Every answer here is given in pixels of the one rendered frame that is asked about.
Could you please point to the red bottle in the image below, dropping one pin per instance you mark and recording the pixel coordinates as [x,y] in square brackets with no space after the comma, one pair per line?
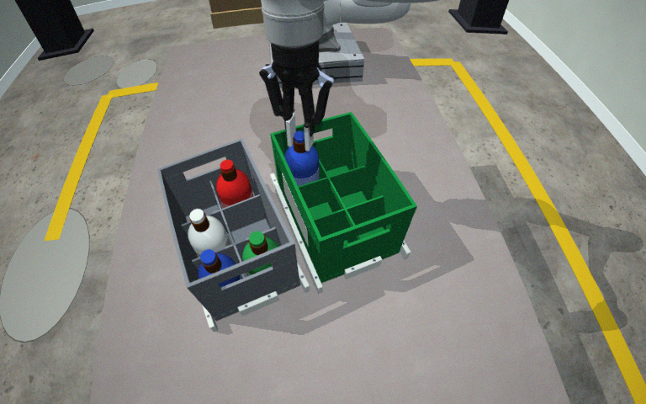
[233,186]

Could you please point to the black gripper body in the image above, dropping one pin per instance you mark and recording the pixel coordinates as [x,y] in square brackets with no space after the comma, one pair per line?
[306,58]

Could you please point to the blue plastic bottle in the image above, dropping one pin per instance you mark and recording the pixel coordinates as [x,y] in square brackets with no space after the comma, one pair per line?
[212,262]
[304,165]

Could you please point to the white bottle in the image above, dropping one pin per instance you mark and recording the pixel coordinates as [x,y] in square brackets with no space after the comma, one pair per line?
[206,233]

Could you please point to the grey divided crate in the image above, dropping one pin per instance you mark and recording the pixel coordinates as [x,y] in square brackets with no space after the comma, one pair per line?
[259,213]

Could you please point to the green plastic crate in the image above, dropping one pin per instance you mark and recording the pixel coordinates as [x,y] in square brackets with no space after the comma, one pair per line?
[344,204]

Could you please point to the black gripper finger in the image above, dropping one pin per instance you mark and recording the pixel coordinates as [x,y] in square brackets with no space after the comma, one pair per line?
[312,117]
[282,105]

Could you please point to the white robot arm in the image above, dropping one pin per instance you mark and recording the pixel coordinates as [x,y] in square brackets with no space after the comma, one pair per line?
[297,23]

